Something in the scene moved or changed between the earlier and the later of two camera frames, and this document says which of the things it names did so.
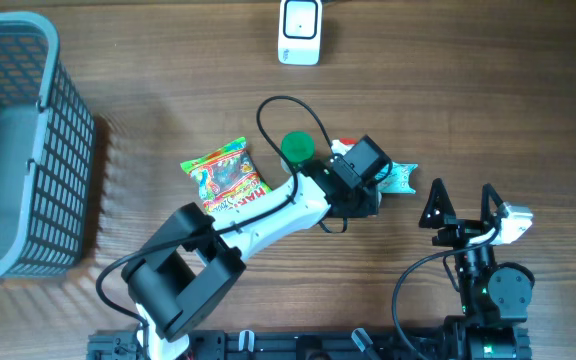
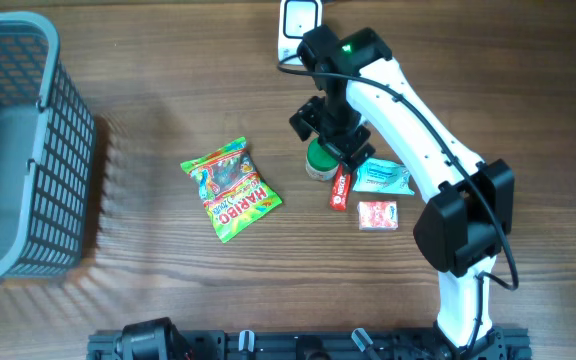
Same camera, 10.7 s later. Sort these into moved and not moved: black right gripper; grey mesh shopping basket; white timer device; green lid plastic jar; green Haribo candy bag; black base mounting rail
Moved: black right gripper; green lid plastic jar
Not moved: black base mounting rail; white timer device; green Haribo candy bag; grey mesh shopping basket
